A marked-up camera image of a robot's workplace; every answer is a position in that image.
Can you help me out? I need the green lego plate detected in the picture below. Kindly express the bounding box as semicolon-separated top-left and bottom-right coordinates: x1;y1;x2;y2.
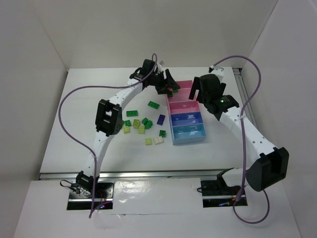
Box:
148;101;160;110

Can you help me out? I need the purple lego brick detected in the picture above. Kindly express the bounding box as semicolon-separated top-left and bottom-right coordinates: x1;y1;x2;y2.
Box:
157;114;165;125

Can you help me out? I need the multicolour compartment tray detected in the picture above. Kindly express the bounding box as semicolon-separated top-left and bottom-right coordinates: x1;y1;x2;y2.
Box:
166;80;206;146

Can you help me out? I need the green sloped lego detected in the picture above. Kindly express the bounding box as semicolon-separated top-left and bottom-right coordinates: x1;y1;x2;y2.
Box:
142;118;149;125
145;120;153;129

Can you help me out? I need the green long lego brick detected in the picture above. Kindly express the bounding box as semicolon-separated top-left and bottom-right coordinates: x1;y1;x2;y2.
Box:
126;110;138;117

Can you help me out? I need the light green lego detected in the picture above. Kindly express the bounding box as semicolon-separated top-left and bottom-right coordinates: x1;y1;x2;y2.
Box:
133;119;140;129
144;138;153;146
138;125;146;134

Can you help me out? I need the white lego brick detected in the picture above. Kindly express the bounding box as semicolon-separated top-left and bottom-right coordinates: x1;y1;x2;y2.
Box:
153;136;164;145

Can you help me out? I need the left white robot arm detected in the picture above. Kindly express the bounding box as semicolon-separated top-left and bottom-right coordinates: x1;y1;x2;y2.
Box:
76;59;180;197

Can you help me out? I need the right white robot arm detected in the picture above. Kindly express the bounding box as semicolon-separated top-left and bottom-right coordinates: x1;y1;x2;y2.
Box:
189;66;289;192

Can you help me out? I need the green square lego brick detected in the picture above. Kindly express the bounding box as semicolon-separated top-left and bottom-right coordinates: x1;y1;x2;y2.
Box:
124;120;132;127

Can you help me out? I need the light green lego brick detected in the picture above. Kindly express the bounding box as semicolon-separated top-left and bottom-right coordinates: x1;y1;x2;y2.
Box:
122;126;130;134

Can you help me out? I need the aluminium side rail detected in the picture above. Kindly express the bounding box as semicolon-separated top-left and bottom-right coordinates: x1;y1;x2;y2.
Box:
232;68;255;123

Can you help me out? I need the aluminium front rail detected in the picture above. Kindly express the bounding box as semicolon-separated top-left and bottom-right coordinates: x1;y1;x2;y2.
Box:
39;169;225;180

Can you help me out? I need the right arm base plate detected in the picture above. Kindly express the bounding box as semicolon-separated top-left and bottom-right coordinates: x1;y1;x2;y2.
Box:
196;175;241;208

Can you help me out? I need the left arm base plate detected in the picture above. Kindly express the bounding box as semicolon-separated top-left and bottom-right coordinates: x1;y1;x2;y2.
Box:
66;181;114;211

